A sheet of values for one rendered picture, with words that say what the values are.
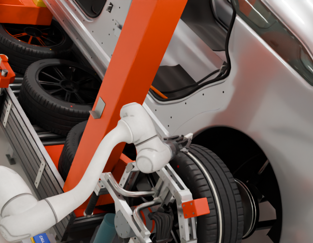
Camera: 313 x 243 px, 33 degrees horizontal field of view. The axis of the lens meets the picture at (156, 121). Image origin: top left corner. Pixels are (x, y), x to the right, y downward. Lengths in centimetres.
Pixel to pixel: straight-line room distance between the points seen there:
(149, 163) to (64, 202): 36
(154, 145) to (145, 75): 46
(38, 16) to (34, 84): 85
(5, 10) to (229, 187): 251
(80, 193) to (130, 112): 37
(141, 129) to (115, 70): 46
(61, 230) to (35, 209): 133
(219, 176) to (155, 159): 47
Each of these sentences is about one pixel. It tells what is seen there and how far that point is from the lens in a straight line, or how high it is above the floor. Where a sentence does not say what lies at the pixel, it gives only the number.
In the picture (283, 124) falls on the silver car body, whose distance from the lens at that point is 244.
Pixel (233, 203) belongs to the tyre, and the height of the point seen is 111.
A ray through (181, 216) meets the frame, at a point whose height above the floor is 104.
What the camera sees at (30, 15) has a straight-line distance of 444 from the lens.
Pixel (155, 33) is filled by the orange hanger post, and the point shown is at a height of 162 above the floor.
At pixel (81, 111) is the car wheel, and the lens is 368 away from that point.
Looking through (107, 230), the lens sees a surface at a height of 70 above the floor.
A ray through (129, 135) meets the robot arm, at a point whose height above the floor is 137.
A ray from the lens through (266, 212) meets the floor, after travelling 450.
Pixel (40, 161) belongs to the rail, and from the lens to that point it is 344.
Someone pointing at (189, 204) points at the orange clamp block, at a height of 113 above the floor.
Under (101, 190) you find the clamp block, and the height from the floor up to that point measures 93.
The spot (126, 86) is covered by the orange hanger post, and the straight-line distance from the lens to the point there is 245.
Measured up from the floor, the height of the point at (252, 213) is 95.
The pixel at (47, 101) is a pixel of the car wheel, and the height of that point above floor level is 50.
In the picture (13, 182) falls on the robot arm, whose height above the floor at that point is 117.
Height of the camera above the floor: 255
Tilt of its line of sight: 32 degrees down
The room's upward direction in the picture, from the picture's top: 25 degrees clockwise
